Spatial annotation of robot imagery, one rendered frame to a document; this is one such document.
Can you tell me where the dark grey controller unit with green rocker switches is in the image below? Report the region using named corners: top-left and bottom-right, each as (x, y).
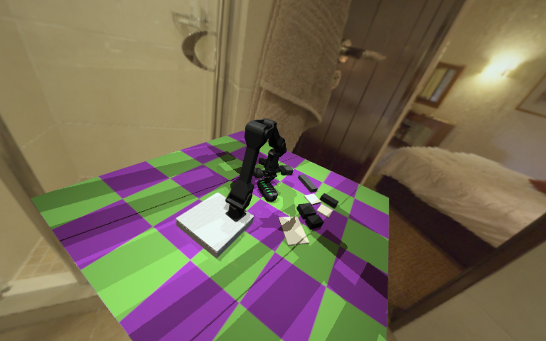
top-left (257, 178), bottom-right (278, 202)

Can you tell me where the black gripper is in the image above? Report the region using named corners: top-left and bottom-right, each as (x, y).
top-left (253, 159), bottom-right (287, 184)

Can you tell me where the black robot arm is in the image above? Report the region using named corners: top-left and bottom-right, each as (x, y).
top-left (225, 118), bottom-right (287, 222)

